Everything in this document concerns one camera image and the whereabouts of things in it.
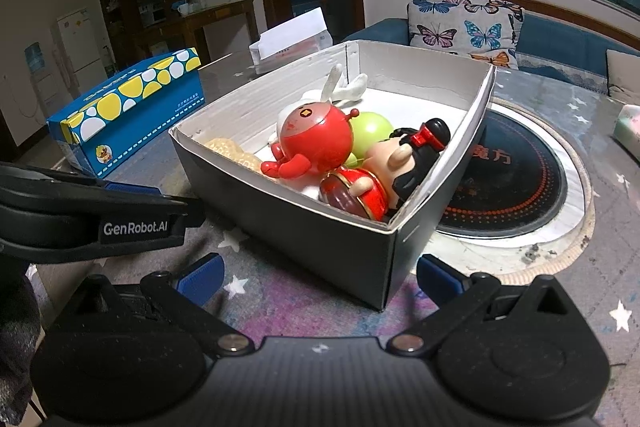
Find beige textured toy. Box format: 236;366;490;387
204;137;264;176

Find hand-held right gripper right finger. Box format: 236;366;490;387
389;254;577;354

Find round black induction cooker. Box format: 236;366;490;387
435;99;594;249

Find white paper box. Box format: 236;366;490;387
249;6;334;76

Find cardboard box container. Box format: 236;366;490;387
168;39;497;312

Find red crab toy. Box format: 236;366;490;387
260;103;361;180

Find blue sofa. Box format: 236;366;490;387
342;14;640;98

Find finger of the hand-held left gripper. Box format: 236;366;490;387
30;168;205;229

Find pink and green packet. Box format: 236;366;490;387
612;103;640;153

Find dark wooden side table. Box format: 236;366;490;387
132;0;261;68

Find water dispenser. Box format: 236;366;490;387
24;43;59;108

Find beige cushion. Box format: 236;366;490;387
605;49;640;106

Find blue cabinet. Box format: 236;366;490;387
290;0;329;19

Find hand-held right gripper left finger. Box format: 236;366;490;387
65;252;253;354

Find butterfly print pillow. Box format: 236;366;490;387
407;0;526;70

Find white refrigerator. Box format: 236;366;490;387
55;7;114;80

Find blue dotted tissue box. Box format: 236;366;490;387
46;48;205;180

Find white rabbit toy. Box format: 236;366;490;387
276;63;370;142

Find black-haired doll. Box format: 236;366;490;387
319;118;452;223

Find green round toy figure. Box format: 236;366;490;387
350;111;396;168

